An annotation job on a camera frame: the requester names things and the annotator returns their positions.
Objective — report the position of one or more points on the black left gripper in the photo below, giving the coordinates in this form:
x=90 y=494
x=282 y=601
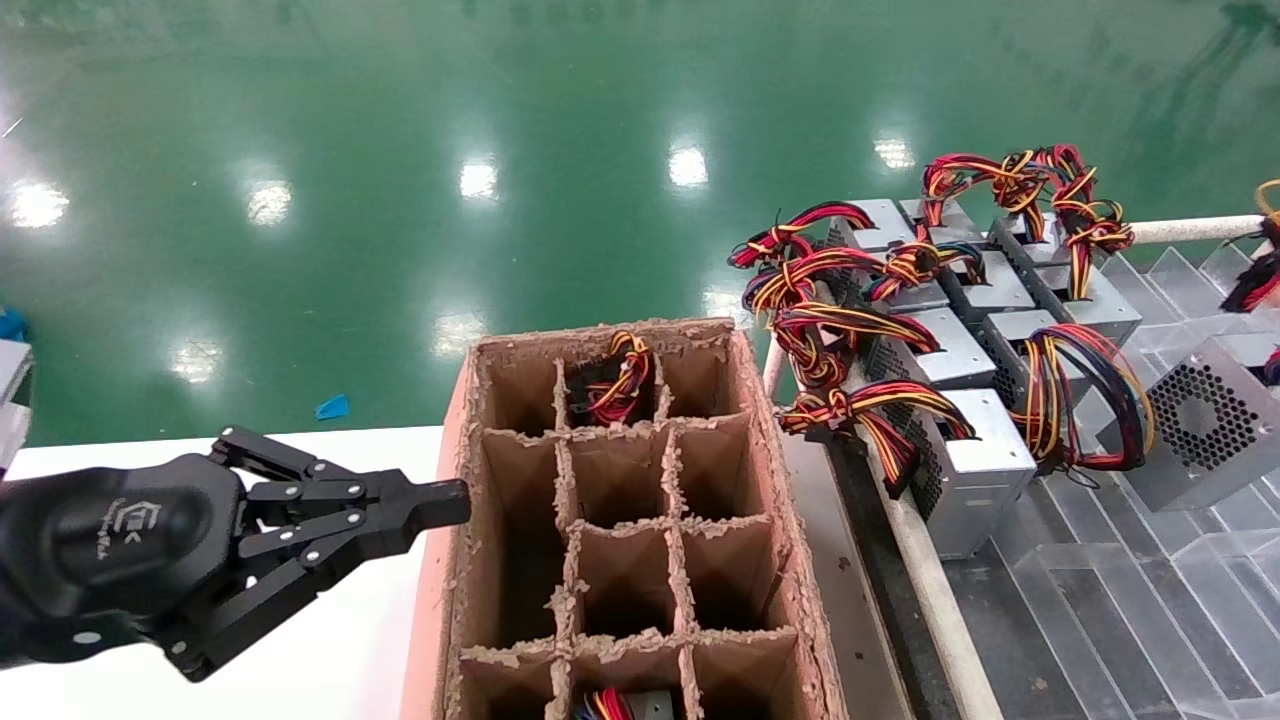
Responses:
x=120 y=550

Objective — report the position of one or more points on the silver metal power supply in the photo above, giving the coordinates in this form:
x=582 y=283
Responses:
x=880 y=225
x=1110 y=310
x=1000 y=285
x=1010 y=335
x=985 y=450
x=960 y=225
x=950 y=350
x=1045 y=252
x=925 y=297
x=1190 y=420
x=655 y=708

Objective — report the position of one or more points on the brown cardboard box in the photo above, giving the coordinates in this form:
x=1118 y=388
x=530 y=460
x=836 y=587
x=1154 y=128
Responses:
x=440 y=600

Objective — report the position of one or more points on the blue shoe cover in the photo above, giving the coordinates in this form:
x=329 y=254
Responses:
x=10 y=325
x=333 y=408

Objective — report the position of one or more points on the cardboard divider grid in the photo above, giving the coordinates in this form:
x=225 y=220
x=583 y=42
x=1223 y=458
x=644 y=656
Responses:
x=625 y=468

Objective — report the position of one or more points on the black foam strip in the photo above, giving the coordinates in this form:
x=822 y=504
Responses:
x=890 y=600

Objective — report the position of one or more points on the clear acrylic compartment tray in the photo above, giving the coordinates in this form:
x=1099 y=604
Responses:
x=1100 y=620

